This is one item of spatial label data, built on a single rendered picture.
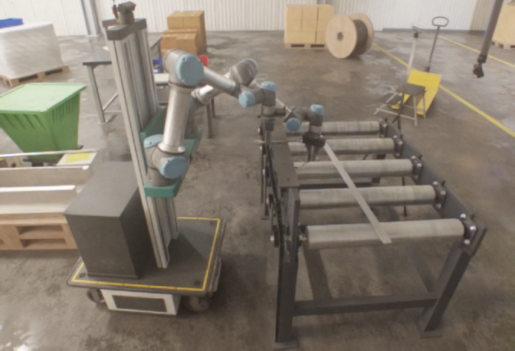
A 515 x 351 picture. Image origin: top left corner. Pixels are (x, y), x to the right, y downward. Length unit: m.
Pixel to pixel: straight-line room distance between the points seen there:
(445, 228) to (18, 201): 3.06
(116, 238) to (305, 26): 7.97
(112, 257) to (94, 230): 0.23
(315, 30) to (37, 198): 7.73
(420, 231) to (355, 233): 0.33
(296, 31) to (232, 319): 7.86
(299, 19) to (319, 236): 7.96
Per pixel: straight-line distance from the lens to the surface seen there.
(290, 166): 1.60
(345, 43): 8.39
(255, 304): 2.46
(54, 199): 3.11
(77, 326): 2.64
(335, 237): 1.65
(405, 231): 1.77
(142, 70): 1.89
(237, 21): 11.89
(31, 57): 8.13
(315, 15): 9.24
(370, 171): 2.21
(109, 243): 2.13
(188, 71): 1.34
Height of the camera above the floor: 2.02
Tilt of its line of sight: 31 degrees down
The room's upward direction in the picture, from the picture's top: straight up
